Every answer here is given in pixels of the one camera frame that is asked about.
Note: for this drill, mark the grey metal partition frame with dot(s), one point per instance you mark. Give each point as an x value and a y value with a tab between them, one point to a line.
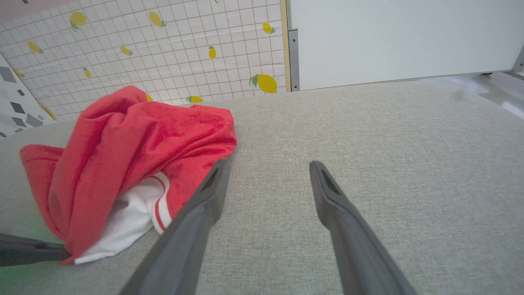
293	61

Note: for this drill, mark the red and white basketball jersey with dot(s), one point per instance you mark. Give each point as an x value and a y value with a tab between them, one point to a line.
123	155

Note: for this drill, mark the white partition board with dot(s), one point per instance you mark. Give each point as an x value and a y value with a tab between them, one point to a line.
401	37

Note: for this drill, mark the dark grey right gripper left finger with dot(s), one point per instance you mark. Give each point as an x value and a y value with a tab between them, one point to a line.
192	229

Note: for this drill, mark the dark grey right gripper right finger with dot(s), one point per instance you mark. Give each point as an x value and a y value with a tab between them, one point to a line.
352	241

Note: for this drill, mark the grey fabric sofa cushion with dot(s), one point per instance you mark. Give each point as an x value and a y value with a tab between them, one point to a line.
368	143

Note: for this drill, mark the grey terrazzo print panel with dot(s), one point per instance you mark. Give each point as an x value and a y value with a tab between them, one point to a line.
16	106

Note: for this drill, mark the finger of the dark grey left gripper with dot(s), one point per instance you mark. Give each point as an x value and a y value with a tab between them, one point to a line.
28	249

